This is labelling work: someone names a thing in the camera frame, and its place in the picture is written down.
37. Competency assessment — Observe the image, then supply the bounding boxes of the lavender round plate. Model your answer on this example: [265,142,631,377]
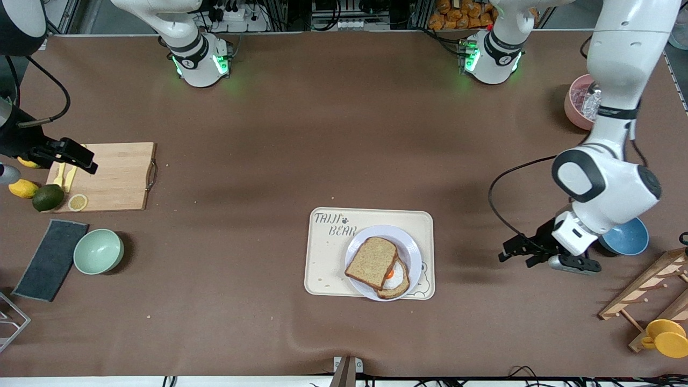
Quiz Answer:
[345,224,424,303]

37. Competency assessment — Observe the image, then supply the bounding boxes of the pink bowl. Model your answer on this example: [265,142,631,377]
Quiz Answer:
[564,74,603,132]

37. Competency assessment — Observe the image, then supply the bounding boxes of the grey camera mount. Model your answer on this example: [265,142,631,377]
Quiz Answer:
[329,356,364,387]

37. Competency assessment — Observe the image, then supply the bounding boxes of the metal wire rack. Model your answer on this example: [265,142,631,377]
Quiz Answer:
[0,290,32,354]

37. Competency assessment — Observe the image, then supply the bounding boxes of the green avocado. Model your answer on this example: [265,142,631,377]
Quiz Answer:
[32,184,66,212]

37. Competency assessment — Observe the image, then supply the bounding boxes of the clear ice cubes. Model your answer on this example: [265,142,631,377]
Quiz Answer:
[572,83,603,122]

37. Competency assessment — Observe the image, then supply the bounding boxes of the mint green bowl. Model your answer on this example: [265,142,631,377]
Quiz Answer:
[73,229,125,276]

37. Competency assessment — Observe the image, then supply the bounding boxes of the plain brown bread slice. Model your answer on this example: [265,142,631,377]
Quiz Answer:
[345,236,399,291]

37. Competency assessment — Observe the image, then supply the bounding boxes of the white power strip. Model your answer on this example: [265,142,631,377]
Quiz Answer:
[207,5,269,33]

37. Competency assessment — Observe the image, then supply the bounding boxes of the wooden cutting board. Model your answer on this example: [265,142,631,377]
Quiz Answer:
[46,142,158,213]

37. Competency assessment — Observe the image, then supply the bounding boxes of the cream bear print tray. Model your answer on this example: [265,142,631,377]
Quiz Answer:
[304,207,435,300]

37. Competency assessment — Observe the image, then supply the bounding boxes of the wooden drying rack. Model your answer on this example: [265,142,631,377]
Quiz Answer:
[598,247,688,354]

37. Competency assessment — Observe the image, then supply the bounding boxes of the orange snack pile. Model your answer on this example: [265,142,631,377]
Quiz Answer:
[428,0,498,31]

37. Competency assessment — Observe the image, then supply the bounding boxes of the bread slice under egg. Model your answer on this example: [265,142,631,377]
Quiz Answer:
[376,257,411,300]

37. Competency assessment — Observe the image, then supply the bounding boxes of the fried egg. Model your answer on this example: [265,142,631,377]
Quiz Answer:
[382,262,405,291]

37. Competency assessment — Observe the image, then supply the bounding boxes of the dark grey cloth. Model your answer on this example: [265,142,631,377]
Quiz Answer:
[12,219,89,303]

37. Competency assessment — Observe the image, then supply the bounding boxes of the yellow cup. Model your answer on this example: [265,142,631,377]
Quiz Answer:
[641,319,688,359]

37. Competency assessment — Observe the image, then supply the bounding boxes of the blue bowl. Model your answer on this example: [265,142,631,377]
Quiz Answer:
[598,216,650,256]

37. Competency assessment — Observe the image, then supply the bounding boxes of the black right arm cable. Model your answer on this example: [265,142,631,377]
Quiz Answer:
[4,54,72,129]

